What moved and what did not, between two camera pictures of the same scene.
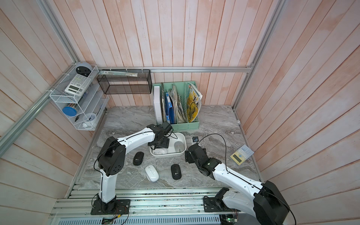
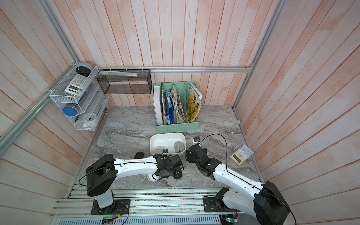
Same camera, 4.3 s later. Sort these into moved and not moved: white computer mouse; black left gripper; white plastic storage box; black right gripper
Moved: black left gripper
Not moved: white computer mouse; black right gripper; white plastic storage box
